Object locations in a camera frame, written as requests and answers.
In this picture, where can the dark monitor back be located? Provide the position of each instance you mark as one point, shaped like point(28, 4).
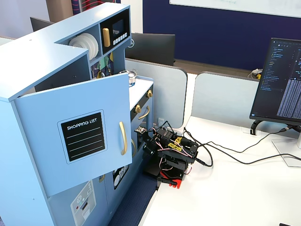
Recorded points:
point(152, 48)
point(40, 23)

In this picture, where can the black monitor bracket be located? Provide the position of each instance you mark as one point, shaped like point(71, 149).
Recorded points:
point(254, 128)

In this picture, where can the small wrist camera board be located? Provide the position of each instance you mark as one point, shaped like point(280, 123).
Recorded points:
point(140, 130)

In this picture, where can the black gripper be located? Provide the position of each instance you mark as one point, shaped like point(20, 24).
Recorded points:
point(148, 146)

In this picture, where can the red table clamp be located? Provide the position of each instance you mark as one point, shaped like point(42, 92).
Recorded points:
point(172, 180)

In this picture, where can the white toy plates stack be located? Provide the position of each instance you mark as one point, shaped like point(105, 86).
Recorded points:
point(87, 43)

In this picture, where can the blue cabinet door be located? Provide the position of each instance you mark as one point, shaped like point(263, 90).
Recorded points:
point(94, 99)

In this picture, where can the toy utensils backdrop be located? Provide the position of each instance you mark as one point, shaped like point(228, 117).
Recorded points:
point(103, 67)

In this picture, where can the black toy microwave door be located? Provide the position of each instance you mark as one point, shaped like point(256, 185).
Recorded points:
point(120, 27)

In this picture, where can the blue dotted fabric mat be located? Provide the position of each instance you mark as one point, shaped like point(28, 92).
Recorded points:
point(131, 207)

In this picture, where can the whiteboard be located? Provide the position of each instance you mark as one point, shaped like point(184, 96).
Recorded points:
point(235, 4)

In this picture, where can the white cloth bundle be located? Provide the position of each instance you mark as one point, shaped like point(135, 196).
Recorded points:
point(84, 204)

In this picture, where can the silver toy pot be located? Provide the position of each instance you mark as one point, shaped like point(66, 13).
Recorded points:
point(132, 76)

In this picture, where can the white monitor stand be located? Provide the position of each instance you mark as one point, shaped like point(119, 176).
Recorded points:
point(288, 150)

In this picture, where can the computer monitor showing code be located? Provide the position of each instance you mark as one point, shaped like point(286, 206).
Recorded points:
point(277, 82)

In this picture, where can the blue toy kitchen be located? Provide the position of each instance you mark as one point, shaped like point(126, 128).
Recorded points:
point(30, 58)

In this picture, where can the grey desk partition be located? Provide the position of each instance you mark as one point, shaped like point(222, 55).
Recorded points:
point(167, 94)
point(223, 96)

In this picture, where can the black white sign sticker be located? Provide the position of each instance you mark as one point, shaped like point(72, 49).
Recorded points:
point(120, 176)

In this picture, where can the gold stove knob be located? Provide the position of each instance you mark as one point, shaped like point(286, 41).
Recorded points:
point(137, 109)
point(149, 94)

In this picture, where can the yellow white charger bundle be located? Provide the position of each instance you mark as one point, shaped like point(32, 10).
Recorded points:
point(256, 74)

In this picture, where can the black shopping list sticker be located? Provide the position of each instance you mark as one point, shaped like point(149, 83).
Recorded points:
point(82, 136)

